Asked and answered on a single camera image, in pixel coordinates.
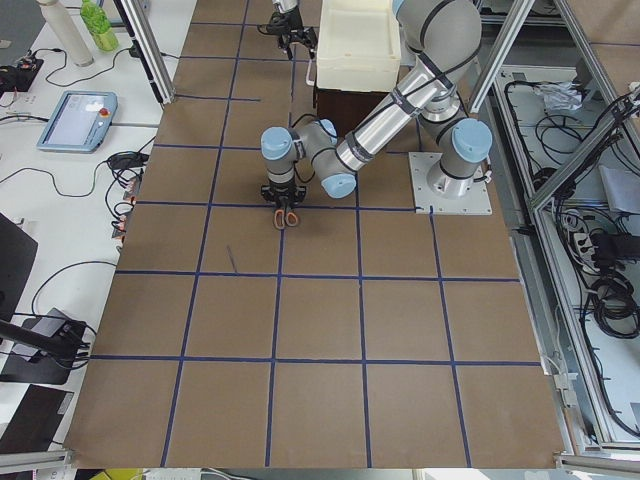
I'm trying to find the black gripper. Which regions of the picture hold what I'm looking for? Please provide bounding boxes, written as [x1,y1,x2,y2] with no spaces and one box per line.
[260,184,307,212]
[268,10,316,61]

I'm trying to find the grey orange handled scissors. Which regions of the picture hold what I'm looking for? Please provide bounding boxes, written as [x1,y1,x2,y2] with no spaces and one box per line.
[273,205,300,230]

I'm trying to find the wooden drawer with white handle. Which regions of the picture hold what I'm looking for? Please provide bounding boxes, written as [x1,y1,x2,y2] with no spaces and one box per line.
[305,59,317,109]

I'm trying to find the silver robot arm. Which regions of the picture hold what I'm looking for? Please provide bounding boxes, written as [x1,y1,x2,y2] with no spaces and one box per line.
[266,0,318,60]
[261,1,492,212]

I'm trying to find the cream white plastic tray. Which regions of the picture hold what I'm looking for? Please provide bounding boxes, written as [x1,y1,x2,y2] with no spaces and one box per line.
[316,0,401,92]

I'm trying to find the dark brown wooden cabinet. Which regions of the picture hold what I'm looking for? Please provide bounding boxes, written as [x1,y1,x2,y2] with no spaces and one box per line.
[314,87,387,136]

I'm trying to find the green plastic bottle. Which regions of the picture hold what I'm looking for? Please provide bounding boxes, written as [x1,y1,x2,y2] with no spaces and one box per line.
[80,0,119,52]

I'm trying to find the blue teach pendant tablet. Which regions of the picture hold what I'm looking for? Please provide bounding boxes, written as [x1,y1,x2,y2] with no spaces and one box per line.
[36,90,118,153]

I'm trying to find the white thermos bottle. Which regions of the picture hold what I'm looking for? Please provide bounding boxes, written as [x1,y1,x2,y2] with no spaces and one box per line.
[37,0,94,67]

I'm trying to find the crumpled white paper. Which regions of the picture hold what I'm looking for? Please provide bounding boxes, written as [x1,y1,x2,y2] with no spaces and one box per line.
[534,82,583,111]

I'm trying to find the black monitor stand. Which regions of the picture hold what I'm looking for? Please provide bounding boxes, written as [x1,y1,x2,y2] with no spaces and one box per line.
[1,216,89,385]

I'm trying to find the aluminium frame post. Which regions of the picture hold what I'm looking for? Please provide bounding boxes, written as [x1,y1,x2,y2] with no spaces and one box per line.
[114,0,175,105]

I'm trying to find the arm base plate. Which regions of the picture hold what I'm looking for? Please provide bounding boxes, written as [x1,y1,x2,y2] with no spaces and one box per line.
[408,152,493,216]

